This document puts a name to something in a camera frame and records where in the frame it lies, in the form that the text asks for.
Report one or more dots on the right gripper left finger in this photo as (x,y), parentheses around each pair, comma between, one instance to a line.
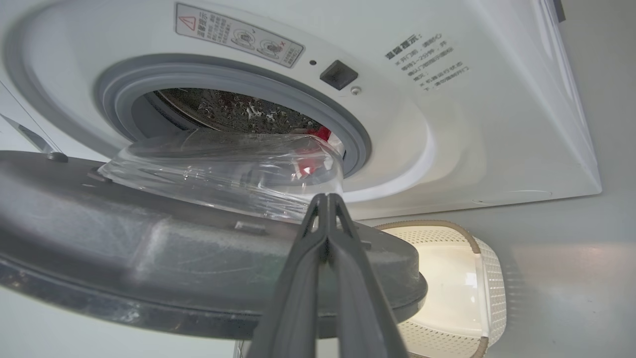
(293,303)

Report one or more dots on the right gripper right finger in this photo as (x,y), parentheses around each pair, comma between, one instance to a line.
(360,308)

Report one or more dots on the black glass washing machine door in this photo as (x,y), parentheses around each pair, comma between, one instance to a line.
(149,258)

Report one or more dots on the red and white garment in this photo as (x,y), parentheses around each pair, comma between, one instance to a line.
(320,133)

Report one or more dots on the cream perforated laundry basket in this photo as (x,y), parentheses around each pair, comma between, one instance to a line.
(447,288)

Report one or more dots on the steel washing machine drum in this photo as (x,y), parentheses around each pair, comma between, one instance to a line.
(233,109)

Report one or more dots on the white front-load washing machine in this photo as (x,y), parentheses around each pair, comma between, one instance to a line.
(472,124)

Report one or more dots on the black door latch slot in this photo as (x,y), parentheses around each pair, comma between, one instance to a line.
(339,74)

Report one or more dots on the grey rubber door gasket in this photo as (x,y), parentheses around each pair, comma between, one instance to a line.
(208,74)

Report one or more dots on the metal door hinge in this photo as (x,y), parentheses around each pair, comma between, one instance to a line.
(35,141)

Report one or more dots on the printed black text label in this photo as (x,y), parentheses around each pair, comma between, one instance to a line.
(427,62)

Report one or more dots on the grey warning sticker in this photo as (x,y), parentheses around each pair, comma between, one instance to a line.
(238,35)

